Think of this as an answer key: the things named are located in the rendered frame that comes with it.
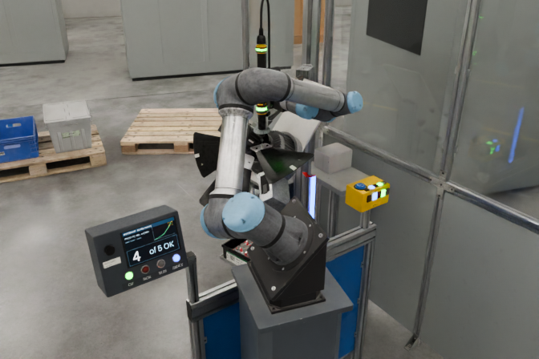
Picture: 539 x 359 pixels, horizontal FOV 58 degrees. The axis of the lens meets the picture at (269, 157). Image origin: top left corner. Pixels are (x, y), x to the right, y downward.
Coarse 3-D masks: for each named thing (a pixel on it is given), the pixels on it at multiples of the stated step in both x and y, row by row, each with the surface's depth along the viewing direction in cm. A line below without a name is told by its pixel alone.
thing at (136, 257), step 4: (136, 248) 143; (140, 248) 144; (128, 252) 142; (132, 252) 142; (136, 252) 143; (140, 252) 144; (128, 256) 142; (132, 256) 143; (136, 256) 143; (140, 256) 144; (144, 256) 145; (128, 260) 142; (132, 260) 143; (136, 260) 143; (140, 260) 144; (144, 260) 145; (132, 264) 143
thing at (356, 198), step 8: (352, 184) 203; (368, 184) 203; (384, 184) 203; (352, 192) 201; (360, 192) 197; (368, 192) 198; (352, 200) 202; (360, 200) 198; (376, 200) 203; (384, 200) 206; (360, 208) 199; (368, 208) 202
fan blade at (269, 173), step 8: (256, 152) 206; (264, 152) 205; (272, 152) 204; (280, 152) 204; (288, 152) 203; (296, 152) 202; (304, 152) 200; (264, 160) 200; (272, 160) 198; (280, 160) 197; (288, 160) 197; (304, 160) 194; (264, 168) 196; (272, 168) 195; (280, 168) 193; (288, 168) 192; (296, 168) 191; (272, 176) 191; (280, 176) 190
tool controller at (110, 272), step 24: (144, 216) 148; (168, 216) 148; (96, 240) 136; (120, 240) 140; (144, 240) 144; (168, 240) 148; (96, 264) 141; (120, 264) 141; (144, 264) 145; (168, 264) 149; (120, 288) 142
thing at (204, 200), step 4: (244, 168) 214; (244, 172) 214; (248, 172) 214; (244, 176) 213; (248, 176) 214; (244, 180) 213; (248, 180) 213; (212, 184) 213; (244, 184) 212; (248, 184) 213; (208, 188) 213; (212, 188) 213; (244, 188) 212; (248, 188) 212; (208, 192) 213; (204, 196) 213; (208, 196) 212; (200, 200) 213; (204, 200) 212; (208, 200) 212; (204, 204) 212
